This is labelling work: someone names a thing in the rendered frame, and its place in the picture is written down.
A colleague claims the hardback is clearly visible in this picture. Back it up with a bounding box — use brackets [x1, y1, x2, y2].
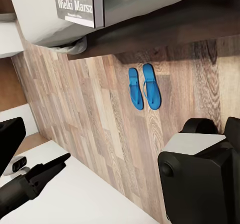
[55, 0, 106, 29]

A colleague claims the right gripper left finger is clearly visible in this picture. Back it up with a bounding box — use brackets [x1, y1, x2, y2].
[0, 117, 27, 177]

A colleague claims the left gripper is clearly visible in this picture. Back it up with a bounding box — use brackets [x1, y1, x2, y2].
[0, 153, 71, 210]

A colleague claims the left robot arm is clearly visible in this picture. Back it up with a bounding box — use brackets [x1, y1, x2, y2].
[0, 153, 71, 219]

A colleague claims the sandal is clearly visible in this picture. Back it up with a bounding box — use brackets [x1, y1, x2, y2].
[128, 68, 144, 110]
[142, 63, 162, 110]

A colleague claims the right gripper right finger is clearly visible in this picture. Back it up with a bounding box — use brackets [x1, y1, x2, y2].
[224, 116, 240, 157]

